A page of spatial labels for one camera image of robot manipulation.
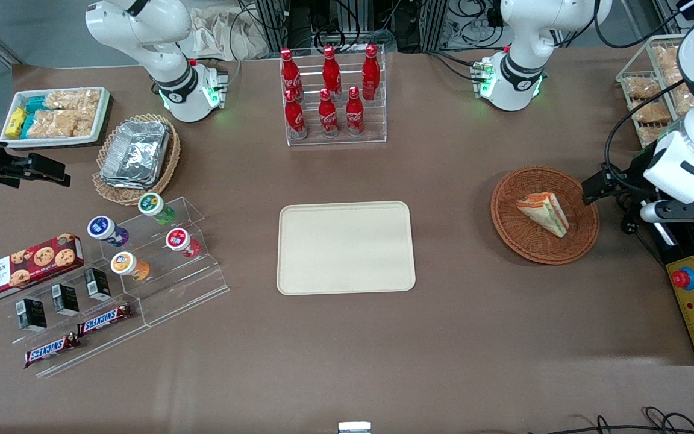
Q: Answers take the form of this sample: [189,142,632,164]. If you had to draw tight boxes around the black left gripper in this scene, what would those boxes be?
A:
[582,158,655,205]

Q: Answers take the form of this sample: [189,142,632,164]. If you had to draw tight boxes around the triangle sandwich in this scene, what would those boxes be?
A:
[516,192,569,238]

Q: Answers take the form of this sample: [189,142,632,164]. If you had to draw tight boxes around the white snack tray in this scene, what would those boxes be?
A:
[0,86,111,149]

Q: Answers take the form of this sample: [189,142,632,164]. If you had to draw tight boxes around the brown wicker basket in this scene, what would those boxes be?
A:
[490,166,601,266]

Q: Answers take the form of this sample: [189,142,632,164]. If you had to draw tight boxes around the light wicker basket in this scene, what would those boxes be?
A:
[92,113,181,207]

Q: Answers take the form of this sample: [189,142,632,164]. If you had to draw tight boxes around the beige plastic tray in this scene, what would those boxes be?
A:
[277,201,416,296]

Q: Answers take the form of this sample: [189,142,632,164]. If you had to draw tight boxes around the clear rice cracker pack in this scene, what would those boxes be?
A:
[45,90,77,112]
[73,110,96,137]
[27,110,77,139]
[74,89,102,113]

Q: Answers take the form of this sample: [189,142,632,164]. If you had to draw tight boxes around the yellow snack packet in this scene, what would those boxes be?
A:
[6,107,28,139]

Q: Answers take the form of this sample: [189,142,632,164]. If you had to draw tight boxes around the purple lid yoghurt cup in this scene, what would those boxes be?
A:
[87,215,130,248]

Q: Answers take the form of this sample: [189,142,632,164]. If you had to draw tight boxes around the stack of foil trays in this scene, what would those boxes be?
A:
[100,121,171,189]

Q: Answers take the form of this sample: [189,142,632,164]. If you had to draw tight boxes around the red Walkers cookie box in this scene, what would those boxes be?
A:
[0,233,84,306]

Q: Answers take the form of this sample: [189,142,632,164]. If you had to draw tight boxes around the black table appliance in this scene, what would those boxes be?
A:
[648,181,694,366]

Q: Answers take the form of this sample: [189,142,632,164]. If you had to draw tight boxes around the green lid yoghurt cup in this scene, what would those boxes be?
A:
[138,192,177,226]

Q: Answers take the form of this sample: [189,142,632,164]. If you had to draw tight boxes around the orange lid yoghurt cup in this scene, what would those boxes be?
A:
[110,251,151,283]

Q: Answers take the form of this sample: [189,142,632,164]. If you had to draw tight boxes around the small black box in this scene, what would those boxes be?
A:
[84,268,112,301]
[16,298,48,332]
[51,283,80,316]

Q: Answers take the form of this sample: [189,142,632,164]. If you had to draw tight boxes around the red lid yoghurt cup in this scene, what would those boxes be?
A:
[166,227,202,259]

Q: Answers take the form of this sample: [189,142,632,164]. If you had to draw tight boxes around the Snickers chocolate bar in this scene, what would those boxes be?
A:
[24,333,81,369]
[77,303,134,337]

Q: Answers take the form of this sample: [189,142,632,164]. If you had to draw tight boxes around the clear acrylic cup riser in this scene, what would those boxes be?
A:
[97,196,230,327]

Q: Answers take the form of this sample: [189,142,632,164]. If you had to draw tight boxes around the clear acrylic snack riser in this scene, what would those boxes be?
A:
[0,259,150,379]

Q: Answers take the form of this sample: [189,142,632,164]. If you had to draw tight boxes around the beige cloth bag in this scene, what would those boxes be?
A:
[189,5,270,61]

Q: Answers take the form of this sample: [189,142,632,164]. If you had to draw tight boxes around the clear acrylic bottle rack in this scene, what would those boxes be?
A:
[280,45,387,147]

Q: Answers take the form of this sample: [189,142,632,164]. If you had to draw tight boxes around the red cola bottle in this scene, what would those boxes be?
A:
[322,46,342,97]
[284,89,308,140]
[280,48,304,101]
[361,44,381,101]
[345,86,366,137]
[318,88,340,139]

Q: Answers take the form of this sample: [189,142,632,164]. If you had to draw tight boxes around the black plug cable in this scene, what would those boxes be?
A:
[621,204,668,267]

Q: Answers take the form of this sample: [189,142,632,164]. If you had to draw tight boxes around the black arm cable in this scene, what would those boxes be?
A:
[603,78,686,183]

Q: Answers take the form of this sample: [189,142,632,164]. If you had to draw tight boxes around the white wire rack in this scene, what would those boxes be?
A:
[616,34,694,149]

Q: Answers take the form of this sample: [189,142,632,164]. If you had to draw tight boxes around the black base cables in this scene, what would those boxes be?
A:
[424,49,481,83]

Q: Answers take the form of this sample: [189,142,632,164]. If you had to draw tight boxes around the black floor cables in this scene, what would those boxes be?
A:
[531,406,694,434]

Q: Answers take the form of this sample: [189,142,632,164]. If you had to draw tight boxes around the metal equipment frame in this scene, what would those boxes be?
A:
[253,0,451,54]

